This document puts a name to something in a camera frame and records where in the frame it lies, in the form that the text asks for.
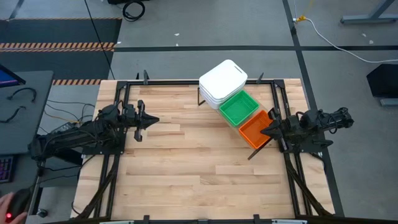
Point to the black power adapter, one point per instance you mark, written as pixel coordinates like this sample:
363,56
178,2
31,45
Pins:
66,127

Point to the orange slotted plastic basket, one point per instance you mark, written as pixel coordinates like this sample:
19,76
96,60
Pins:
253,130

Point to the green slotted plastic basket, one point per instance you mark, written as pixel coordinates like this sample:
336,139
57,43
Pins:
239,108

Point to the black desk foot beam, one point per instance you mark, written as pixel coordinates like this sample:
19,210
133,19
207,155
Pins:
70,160

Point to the long orange black hazard tape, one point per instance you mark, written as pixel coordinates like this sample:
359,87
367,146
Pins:
56,46

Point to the yellow power plug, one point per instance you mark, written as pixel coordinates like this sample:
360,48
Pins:
301,19

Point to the person's hand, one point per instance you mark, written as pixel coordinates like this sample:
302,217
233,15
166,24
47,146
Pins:
4,205

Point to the black computer mouse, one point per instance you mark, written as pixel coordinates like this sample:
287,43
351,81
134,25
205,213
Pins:
19,200

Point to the short orange black hazard tape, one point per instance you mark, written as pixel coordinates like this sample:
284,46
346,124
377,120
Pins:
76,82

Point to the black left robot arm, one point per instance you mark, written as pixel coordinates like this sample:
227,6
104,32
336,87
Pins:
81,133

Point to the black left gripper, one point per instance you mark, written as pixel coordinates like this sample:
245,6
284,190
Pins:
133,118

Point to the small round black knob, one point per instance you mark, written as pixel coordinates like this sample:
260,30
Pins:
42,213

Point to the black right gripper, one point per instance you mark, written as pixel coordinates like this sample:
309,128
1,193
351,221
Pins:
283,129

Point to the computer monitor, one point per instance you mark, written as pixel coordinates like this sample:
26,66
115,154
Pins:
7,79

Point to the black floor mat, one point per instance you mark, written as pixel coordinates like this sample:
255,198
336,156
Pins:
62,31

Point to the backlit computer keyboard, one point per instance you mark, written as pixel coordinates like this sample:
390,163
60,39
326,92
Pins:
5,169

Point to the black aluminium table frame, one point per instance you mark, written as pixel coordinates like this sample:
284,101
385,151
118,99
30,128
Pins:
174,82

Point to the gray metal table leg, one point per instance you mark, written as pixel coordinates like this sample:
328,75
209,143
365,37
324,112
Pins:
367,19

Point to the black box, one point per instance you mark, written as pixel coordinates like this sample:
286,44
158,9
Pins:
384,81

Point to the gray desk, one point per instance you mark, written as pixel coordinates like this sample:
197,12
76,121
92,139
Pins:
28,124

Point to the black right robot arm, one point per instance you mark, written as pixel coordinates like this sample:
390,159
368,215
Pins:
323,121

